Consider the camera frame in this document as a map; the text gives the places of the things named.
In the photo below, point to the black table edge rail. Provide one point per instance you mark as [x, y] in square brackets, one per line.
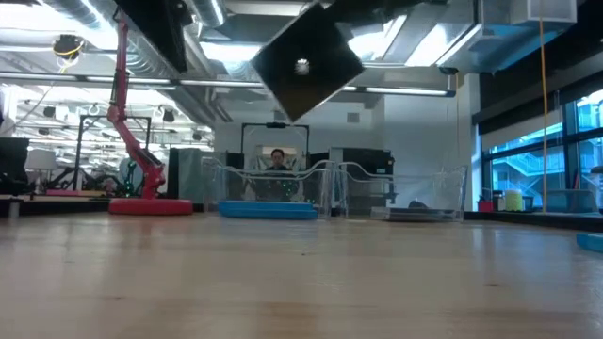
[518, 217]

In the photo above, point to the person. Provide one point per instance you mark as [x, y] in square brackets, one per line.
[128, 172]
[278, 156]

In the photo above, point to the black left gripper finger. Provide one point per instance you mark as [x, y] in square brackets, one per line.
[169, 47]

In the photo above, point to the yellow-green container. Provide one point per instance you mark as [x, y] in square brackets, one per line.
[513, 201]

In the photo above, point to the black cabinet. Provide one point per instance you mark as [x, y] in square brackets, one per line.
[363, 160]

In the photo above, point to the ceiling light strip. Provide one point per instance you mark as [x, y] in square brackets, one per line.
[405, 90]

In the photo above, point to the red container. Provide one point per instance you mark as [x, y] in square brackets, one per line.
[484, 206]

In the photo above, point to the grey covered panel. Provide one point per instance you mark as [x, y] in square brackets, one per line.
[186, 174]

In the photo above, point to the white cylinder container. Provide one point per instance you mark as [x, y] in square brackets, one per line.
[498, 202]

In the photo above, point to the black portal frame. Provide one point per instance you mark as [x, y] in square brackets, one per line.
[94, 117]
[275, 125]

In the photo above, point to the black monitor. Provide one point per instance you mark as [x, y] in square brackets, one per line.
[14, 155]

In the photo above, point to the clear acrylic bin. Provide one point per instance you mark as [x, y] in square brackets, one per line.
[459, 188]
[325, 188]

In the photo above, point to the blue jewel case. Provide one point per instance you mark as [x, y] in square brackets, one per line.
[264, 205]
[268, 215]
[591, 242]

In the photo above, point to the red articulated desk lamp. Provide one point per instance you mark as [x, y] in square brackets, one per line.
[151, 207]

